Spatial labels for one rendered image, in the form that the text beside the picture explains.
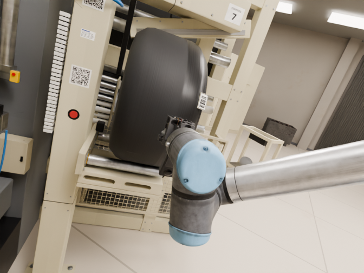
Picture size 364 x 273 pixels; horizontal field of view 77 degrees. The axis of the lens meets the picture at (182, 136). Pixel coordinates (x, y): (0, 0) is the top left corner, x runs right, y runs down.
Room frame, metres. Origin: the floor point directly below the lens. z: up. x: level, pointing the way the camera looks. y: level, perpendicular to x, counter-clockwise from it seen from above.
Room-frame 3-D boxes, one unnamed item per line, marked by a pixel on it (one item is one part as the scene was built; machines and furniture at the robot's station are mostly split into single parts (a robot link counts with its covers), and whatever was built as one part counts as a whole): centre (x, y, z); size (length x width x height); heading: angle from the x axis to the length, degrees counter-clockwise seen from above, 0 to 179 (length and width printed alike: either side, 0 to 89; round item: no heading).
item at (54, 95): (0.90, 0.55, 1.19); 0.05 x 0.04 x 0.48; 17
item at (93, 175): (0.92, 0.20, 0.83); 0.36 x 0.09 x 0.06; 107
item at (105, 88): (1.35, 0.56, 1.05); 0.20 x 0.15 x 0.30; 107
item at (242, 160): (3.53, -1.16, 0.40); 0.60 x 0.35 x 0.80; 40
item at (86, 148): (1.00, 0.41, 0.90); 0.40 x 0.03 x 0.10; 17
